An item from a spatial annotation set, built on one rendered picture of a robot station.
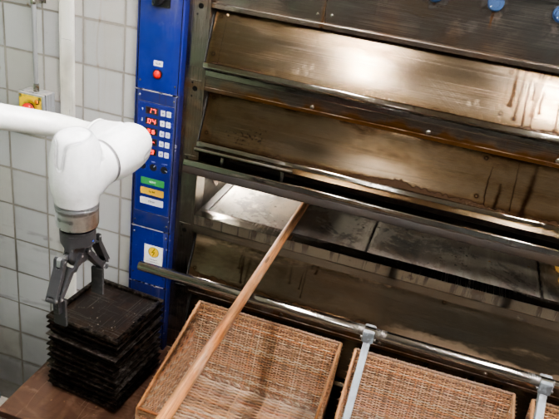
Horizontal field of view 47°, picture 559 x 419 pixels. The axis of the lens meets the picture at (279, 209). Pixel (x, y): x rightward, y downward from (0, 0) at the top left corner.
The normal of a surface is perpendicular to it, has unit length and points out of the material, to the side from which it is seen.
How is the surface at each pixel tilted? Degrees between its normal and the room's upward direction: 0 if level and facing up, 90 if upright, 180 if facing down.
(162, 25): 90
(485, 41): 90
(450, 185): 70
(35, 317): 90
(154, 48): 90
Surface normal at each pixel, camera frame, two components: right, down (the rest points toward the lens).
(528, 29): -0.29, 0.39
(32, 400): 0.13, -0.89
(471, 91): -0.23, 0.06
